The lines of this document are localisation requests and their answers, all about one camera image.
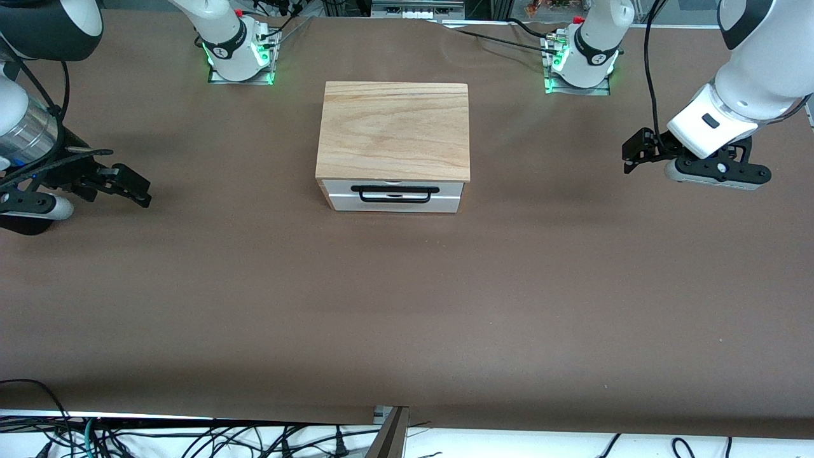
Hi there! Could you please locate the white drawer with black handle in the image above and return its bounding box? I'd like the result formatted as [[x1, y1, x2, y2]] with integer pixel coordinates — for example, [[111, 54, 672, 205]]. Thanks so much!
[[322, 179, 466, 213]]

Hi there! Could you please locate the light wooden drawer cabinet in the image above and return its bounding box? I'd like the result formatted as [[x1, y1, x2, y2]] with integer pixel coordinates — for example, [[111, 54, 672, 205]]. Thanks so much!
[[315, 81, 471, 212]]

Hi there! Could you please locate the black rounded object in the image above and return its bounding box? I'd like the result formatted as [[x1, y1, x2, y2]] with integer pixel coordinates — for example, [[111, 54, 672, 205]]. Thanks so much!
[[0, 215, 43, 237]]

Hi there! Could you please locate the silver device with ports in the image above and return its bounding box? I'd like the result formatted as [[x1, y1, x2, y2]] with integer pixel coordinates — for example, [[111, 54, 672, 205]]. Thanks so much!
[[371, 0, 466, 20]]

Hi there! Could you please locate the brown table cover sheet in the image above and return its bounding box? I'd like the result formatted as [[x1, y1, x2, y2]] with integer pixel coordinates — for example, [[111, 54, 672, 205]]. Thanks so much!
[[0, 10, 814, 440]]

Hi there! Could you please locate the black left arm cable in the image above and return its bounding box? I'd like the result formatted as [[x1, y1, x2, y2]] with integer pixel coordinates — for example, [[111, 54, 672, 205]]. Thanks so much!
[[643, 0, 670, 156]]

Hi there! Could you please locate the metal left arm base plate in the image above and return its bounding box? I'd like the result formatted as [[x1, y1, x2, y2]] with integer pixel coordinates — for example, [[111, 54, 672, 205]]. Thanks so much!
[[541, 35, 612, 96]]

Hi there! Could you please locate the black cable on table cover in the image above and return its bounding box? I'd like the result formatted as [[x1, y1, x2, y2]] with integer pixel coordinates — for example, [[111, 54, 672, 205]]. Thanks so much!
[[445, 18, 551, 50]]

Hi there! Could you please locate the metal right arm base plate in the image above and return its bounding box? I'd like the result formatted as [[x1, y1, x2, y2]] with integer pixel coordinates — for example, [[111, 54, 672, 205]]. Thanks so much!
[[208, 29, 281, 85]]

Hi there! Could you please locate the black looping floor cable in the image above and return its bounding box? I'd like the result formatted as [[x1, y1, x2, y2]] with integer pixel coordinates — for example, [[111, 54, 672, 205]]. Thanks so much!
[[0, 379, 69, 422]]

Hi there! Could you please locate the aluminium profile post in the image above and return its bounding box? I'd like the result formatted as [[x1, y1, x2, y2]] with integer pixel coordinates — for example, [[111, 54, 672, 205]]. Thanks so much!
[[364, 406, 411, 458]]

